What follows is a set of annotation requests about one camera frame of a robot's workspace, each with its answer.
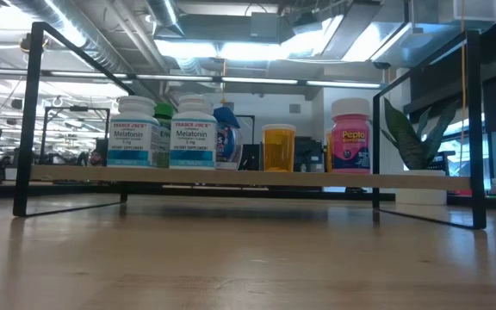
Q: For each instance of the green snake plant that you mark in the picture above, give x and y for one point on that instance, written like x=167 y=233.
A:
x=407 y=142

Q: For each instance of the pink Pepto bottle white cap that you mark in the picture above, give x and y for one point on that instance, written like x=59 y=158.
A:
x=351 y=146

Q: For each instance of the long ceiling tube light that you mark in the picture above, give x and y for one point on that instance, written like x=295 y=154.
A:
x=317 y=82

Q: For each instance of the white melatonin bottle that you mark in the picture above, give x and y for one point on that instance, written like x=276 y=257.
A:
x=132 y=142
x=193 y=142

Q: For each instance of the white plant pot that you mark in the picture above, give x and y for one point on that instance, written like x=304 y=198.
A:
x=420 y=196

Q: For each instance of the green cap supplement bottle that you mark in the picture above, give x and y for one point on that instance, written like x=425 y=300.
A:
x=164 y=113

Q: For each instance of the black gantry frame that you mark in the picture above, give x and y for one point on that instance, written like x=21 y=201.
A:
x=253 y=129
x=78 y=108

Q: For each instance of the wooden shelf with black frame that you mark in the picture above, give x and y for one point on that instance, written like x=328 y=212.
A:
x=295 y=178

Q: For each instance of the orange pill bottle white cap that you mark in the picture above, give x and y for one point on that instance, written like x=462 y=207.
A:
x=279 y=150
x=329 y=150

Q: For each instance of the blue cap Tums bottle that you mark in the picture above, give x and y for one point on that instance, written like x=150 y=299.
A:
x=228 y=142

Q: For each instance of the silver round ventilation duct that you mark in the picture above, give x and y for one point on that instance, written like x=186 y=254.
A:
x=166 y=13

